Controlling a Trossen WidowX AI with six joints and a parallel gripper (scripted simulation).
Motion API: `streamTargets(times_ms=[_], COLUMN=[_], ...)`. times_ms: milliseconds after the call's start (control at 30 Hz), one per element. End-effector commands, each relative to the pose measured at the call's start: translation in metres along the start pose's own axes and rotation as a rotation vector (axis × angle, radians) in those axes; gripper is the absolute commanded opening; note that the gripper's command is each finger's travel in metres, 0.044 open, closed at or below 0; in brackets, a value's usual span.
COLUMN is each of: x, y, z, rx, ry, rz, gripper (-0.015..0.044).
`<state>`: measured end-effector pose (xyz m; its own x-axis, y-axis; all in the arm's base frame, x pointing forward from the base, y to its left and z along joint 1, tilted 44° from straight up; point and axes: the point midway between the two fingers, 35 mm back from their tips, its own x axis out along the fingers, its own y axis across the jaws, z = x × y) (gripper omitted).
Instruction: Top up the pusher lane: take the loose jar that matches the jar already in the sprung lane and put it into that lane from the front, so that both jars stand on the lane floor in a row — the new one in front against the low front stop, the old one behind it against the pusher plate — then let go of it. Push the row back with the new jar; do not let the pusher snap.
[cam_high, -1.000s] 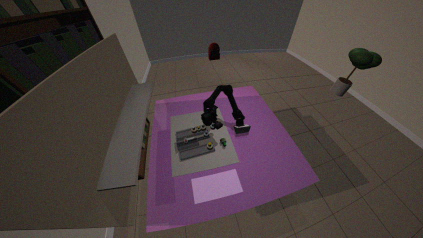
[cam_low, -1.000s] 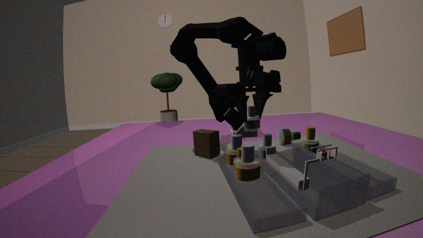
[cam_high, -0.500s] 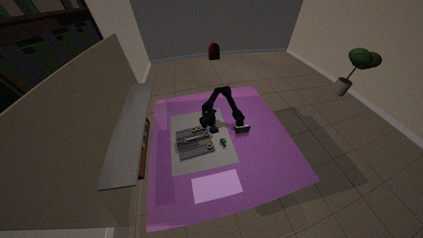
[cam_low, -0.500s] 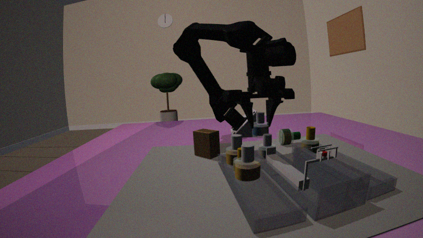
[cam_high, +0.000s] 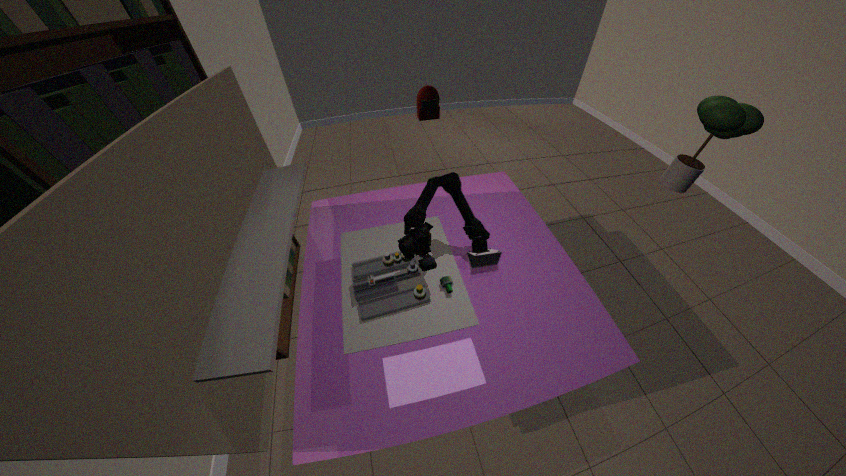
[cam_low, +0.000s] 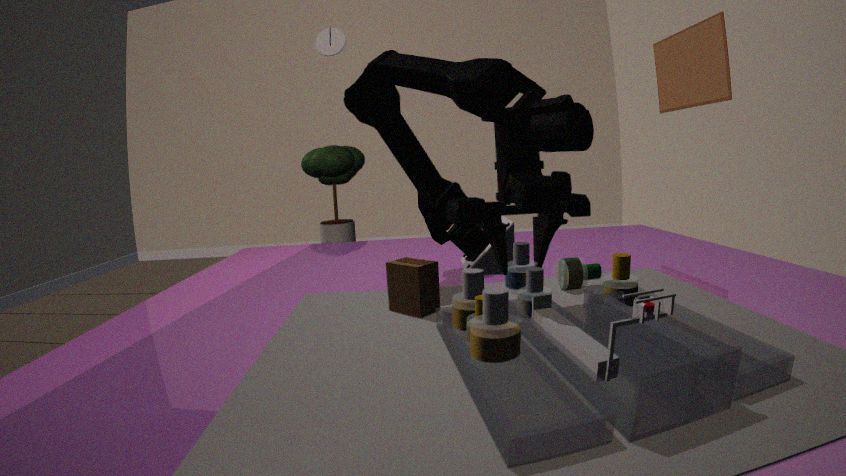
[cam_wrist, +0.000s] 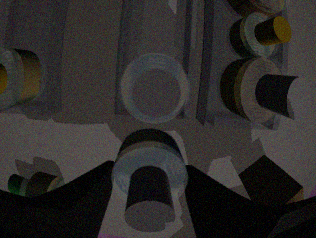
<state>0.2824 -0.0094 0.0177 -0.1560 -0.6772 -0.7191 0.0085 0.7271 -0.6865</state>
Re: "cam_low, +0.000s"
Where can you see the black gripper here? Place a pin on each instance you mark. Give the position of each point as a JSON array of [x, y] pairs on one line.
[[488, 216]]

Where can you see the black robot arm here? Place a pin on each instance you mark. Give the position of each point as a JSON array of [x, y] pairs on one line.
[[483, 87]]

